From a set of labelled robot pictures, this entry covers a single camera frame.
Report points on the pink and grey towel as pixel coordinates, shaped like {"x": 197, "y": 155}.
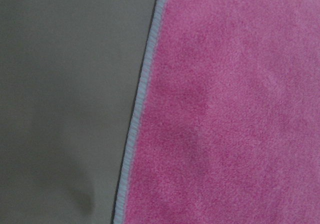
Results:
{"x": 226, "y": 121}

